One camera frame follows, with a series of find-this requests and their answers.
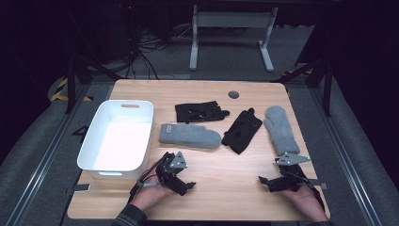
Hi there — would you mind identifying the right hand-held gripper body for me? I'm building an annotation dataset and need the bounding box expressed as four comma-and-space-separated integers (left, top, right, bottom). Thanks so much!
272, 152, 312, 193

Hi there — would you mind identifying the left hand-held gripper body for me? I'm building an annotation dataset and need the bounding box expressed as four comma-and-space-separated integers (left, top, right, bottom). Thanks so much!
155, 151, 189, 191

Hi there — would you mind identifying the grey mitten with label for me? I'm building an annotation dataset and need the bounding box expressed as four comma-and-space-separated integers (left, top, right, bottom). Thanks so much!
158, 122, 223, 150

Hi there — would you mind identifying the plain grey mitten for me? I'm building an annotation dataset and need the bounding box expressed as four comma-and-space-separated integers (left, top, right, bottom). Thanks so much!
263, 105, 301, 157

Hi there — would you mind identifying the white plastic bin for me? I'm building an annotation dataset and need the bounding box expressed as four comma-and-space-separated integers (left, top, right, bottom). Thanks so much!
76, 99, 155, 180

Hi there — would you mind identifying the person's right hand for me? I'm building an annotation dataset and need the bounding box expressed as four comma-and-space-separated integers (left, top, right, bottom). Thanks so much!
279, 185, 329, 222

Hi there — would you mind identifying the person's left hand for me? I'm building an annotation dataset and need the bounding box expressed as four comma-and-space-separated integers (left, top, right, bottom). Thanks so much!
131, 179, 175, 212

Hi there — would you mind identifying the grey tape strip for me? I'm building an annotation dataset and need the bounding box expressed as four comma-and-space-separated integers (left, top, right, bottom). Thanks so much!
309, 178, 329, 190

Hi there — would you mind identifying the black glove with closed fingers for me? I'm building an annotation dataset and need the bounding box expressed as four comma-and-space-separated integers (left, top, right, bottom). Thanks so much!
221, 107, 263, 155

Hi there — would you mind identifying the black glove with spread fingers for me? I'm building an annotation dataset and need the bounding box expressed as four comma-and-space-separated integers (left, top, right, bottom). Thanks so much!
174, 100, 231, 124

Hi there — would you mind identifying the black metal stand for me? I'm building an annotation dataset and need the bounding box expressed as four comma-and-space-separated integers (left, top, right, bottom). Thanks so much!
64, 54, 124, 115
271, 57, 334, 118

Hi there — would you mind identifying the yellow black hazard floor tape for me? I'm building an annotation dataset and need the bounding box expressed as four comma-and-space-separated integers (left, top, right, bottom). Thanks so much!
50, 77, 94, 103

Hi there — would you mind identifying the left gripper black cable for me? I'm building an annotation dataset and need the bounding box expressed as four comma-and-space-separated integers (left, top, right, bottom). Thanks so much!
127, 169, 165, 203

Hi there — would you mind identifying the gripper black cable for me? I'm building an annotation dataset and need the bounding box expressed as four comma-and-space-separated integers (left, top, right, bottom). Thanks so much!
290, 170, 326, 212
127, 169, 165, 203

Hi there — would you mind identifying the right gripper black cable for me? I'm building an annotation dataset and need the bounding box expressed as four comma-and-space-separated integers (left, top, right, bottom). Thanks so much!
290, 170, 326, 212

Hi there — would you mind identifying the aluminium floor rail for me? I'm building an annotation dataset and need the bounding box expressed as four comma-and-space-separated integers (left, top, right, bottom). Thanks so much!
5, 84, 92, 226
308, 86, 383, 226

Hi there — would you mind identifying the tangle of black floor cables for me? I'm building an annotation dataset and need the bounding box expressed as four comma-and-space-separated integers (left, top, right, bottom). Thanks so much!
118, 3, 196, 80

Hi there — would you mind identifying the grey metal desk frame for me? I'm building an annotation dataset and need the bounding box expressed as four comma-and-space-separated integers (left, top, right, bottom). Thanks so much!
188, 4, 279, 73

